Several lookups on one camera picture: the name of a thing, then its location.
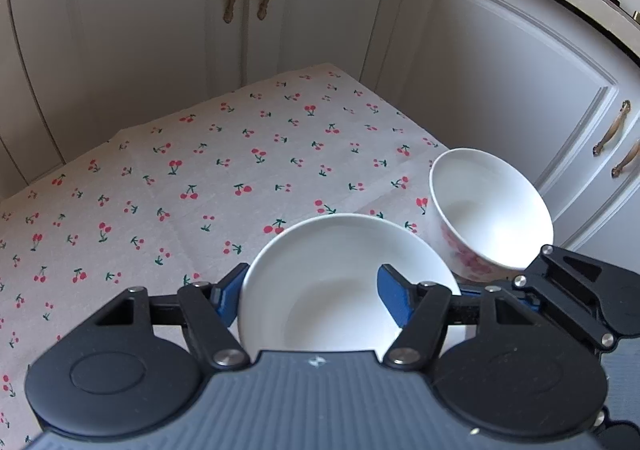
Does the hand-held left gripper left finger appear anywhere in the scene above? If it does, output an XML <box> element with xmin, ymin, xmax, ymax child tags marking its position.
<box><xmin>94</xmin><ymin>262</ymin><xmax>252</xmax><ymax>372</ymax></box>

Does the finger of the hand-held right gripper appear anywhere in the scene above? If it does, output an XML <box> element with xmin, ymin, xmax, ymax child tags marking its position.
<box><xmin>512</xmin><ymin>245</ymin><xmax>640</xmax><ymax>352</ymax></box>

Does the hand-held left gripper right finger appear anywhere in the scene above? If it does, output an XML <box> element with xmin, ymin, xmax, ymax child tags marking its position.
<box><xmin>377</xmin><ymin>264</ymin><xmax>543</xmax><ymax>372</ymax></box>

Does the white bowl pink floral print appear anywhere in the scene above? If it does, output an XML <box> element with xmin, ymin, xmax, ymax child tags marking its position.
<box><xmin>428</xmin><ymin>147</ymin><xmax>555</xmax><ymax>284</ymax></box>
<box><xmin>237</xmin><ymin>213</ymin><xmax>462</xmax><ymax>367</ymax></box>

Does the cherry print tablecloth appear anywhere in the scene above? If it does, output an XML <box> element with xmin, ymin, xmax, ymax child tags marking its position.
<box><xmin>0</xmin><ymin>62</ymin><xmax>451</xmax><ymax>450</ymax></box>

